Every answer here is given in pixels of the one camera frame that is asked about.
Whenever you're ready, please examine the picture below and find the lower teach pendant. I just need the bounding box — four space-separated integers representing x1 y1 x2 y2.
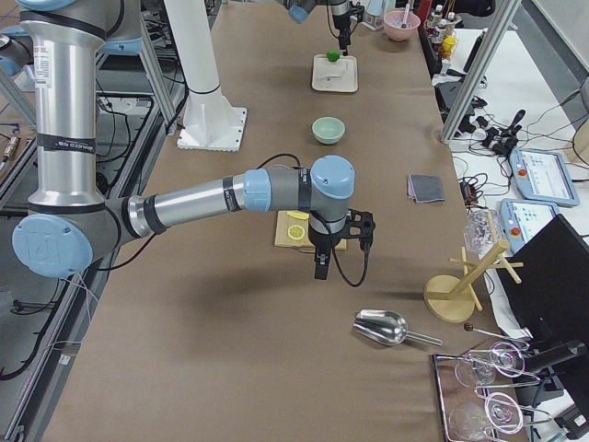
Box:
499 198 560 253

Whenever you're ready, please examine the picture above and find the pink bowl with ice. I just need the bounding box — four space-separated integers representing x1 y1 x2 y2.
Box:
383 9 421 41

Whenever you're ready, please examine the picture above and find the black wire glass rack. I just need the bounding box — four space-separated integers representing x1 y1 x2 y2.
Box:
432 341 552 441

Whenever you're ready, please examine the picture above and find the front lemon slice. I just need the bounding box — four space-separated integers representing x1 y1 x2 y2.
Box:
287 225 306 240

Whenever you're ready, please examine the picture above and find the folded grey cloth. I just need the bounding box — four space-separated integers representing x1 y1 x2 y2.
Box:
407 174 445 203

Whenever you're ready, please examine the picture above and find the teach pendant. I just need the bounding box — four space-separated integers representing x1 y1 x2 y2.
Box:
499 198 560 253
509 147 580 207

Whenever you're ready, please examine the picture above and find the metal muddler in bowl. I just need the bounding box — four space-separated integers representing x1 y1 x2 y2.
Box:
401 0 412 29

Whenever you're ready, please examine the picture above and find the wooden mug tree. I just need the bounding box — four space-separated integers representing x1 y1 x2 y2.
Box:
423 239 525 323

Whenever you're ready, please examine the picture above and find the black monitor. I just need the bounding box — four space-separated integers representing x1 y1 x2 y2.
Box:
497 215 588 343

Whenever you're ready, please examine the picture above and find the aluminium frame post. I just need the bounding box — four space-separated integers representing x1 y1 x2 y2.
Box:
440 0 521 145

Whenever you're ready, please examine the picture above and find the green lime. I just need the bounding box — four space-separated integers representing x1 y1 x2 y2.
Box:
326 51 340 63

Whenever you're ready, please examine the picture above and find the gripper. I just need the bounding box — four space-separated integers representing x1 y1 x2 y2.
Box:
307 212 346 280
334 13 351 56

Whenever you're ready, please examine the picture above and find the metal scoop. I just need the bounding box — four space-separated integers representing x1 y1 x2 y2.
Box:
353 309 444 346

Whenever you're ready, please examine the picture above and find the cream rectangular tray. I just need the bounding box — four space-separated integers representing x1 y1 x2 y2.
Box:
311 54 358 93

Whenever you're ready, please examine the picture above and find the mint green bowl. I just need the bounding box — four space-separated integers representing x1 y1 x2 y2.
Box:
311 116 346 145

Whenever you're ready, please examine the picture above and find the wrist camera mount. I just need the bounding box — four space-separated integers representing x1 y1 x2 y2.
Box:
341 208 375 254

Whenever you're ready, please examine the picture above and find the upper teach pendant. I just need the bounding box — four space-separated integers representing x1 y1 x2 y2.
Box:
509 147 580 207

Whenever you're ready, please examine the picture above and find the bamboo cutting board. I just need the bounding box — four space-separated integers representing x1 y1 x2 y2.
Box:
273 210 349 253

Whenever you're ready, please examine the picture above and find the yellow plastic knife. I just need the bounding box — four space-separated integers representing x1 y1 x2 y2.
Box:
287 211 309 220

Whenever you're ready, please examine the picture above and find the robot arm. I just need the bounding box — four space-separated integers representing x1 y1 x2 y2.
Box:
278 0 364 56
12 1 355 279

